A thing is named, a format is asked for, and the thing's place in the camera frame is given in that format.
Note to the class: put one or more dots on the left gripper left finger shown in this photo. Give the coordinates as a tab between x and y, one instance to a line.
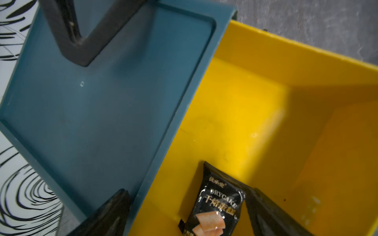
108	220

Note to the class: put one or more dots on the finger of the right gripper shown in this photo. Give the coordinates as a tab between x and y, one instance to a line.
82	29

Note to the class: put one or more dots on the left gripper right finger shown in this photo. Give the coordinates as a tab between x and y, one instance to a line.
268	219

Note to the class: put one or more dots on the black cookie packet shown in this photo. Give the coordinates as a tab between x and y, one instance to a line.
217	209

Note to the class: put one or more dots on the teal drawer cabinet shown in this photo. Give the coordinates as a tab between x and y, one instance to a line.
91	131

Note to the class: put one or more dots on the yellow top drawer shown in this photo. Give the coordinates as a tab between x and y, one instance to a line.
297	122

